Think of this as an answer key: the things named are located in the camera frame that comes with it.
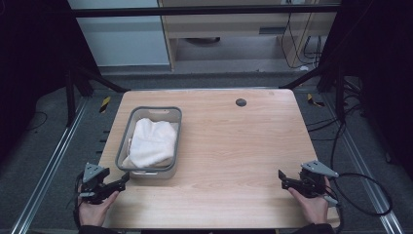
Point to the light wooden desk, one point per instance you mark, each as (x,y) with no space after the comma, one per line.
(227,22)

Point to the black yellow tape strip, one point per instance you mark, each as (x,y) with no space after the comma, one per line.
(105,104)
(313,100)

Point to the person's right hand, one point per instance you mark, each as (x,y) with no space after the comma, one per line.
(312,209)

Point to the black horizontal frame bar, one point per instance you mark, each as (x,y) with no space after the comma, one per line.
(195,11)

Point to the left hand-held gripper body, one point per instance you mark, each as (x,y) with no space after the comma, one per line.
(93,182)

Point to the dark round table grommet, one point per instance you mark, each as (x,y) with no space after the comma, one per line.
(241,102)

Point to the black metal stand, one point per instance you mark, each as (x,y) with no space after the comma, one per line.
(339,94)
(69,97)

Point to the person's left hand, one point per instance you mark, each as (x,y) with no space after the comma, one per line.
(94,213)

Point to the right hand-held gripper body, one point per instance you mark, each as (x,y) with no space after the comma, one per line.
(312,180)

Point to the grey plastic basket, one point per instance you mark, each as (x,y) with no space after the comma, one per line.
(126,143)

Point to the dark curtain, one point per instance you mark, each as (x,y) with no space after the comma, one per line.
(383,65)
(35,65)

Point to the aluminium floor rail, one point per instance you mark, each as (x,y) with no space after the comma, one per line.
(367,175)
(48,172)

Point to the white cabinet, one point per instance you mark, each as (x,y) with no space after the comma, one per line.
(123,39)

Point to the white towel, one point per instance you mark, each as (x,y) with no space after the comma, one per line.
(152,143)

